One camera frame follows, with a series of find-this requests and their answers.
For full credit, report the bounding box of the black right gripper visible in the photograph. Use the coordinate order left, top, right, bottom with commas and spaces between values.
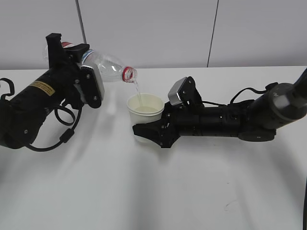
132, 102, 204, 148

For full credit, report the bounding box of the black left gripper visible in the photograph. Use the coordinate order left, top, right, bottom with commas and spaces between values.
46, 33, 90, 105

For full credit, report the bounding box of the white paper cup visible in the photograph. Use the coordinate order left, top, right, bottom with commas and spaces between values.
127, 93, 165, 144

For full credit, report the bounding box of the clear plastic water bottle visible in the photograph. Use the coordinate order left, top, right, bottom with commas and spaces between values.
43, 42, 137, 83

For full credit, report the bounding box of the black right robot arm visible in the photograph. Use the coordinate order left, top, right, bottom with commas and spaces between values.
132, 71, 307, 148

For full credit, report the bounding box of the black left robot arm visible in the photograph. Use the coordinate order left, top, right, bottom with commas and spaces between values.
0, 33, 90, 152

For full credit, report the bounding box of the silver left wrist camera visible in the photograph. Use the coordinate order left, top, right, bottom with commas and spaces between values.
80, 61, 105, 109

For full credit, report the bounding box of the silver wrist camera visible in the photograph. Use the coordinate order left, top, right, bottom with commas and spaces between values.
167, 76, 202, 106
80, 61, 105, 109

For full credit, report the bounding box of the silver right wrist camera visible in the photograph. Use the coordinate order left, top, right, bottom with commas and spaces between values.
167, 76, 202, 106

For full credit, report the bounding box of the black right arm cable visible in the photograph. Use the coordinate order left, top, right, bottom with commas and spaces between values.
203, 82, 279, 107

